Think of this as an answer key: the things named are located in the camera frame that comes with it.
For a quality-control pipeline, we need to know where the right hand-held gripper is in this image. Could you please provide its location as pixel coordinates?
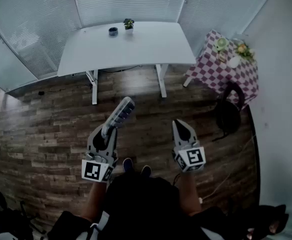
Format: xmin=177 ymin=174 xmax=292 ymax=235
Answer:
xmin=171 ymin=119 xmax=207 ymax=174

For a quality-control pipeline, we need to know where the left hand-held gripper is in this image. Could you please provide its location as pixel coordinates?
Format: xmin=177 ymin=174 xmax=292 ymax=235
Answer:
xmin=81 ymin=123 xmax=119 ymax=184

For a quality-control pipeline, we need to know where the person's right forearm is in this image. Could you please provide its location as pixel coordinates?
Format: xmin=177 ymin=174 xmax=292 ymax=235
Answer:
xmin=180 ymin=171 xmax=203 ymax=217

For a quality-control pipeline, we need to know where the person's left forearm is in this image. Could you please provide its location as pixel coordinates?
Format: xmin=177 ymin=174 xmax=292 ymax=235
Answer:
xmin=81 ymin=180 xmax=107 ymax=223

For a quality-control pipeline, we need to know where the person's left dark shoe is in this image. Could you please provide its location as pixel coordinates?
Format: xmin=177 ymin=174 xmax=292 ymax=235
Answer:
xmin=122 ymin=157 xmax=135 ymax=174

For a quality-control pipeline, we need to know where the person's dark shoe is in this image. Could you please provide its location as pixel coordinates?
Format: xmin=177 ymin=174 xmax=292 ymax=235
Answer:
xmin=122 ymin=157 xmax=135 ymax=174
xmin=140 ymin=165 xmax=153 ymax=178

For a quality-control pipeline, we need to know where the person's right dark shoe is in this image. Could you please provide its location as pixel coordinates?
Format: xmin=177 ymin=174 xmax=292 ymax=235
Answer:
xmin=140 ymin=165 xmax=153 ymax=178

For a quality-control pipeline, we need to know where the black backpack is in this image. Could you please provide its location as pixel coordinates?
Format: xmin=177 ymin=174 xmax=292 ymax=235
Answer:
xmin=211 ymin=80 xmax=247 ymax=143

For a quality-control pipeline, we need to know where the purple checkered tablecloth table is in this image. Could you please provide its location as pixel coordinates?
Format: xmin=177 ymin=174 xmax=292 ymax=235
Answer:
xmin=182 ymin=29 xmax=260 ymax=108

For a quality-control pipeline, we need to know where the person's body in dark clothing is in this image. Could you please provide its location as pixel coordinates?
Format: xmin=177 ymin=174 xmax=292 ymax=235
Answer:
xmin=47 ymin=170 xmax=237 ymax=240

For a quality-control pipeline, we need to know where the white round object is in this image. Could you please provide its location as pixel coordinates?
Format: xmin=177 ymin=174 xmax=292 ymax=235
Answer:
xmin=228 ymin=56 xmax=240 ymax=68

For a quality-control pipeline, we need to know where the small green fan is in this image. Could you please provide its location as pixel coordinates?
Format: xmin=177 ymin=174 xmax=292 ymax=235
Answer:
xmin=213 ymin=36 xmax=228 ymax=52

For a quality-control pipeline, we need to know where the white desk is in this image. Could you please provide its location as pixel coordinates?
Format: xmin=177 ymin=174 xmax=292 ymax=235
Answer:
xmin=57 ymin=21 xmax=197 ymax=106

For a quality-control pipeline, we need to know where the yellow flower bouquet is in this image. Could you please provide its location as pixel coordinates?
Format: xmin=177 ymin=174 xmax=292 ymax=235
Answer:
xmin=234 ymin=40 xmax=256 ymax=61

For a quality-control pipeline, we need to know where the black stand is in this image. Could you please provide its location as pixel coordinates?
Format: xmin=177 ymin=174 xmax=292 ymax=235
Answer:
xmin=0 ymin=190 xmax=47 ymax=240

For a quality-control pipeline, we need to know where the small potted green plant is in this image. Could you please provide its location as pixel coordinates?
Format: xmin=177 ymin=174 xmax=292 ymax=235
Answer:
xmin=123 ymin=18 xmax=135 ymax=36

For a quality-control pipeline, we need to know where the white window blind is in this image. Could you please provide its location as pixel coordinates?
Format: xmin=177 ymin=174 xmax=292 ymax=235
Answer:
xmin=71 ymin=0 xmax=190 ymax=28
xmin=177 ymin=0 xmax=277 ymax=55
xmin=0 ymin=0 xmax=82 ymax=80

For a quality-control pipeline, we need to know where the white floor cable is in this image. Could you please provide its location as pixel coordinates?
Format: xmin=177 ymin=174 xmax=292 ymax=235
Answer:
xmin=198 ymin=133 xmax=257 ymax=204

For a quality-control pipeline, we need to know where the black cable under desk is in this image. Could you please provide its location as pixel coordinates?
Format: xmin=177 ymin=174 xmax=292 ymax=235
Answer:
xmin=72 ymin=64 xmax=144 ymax=78

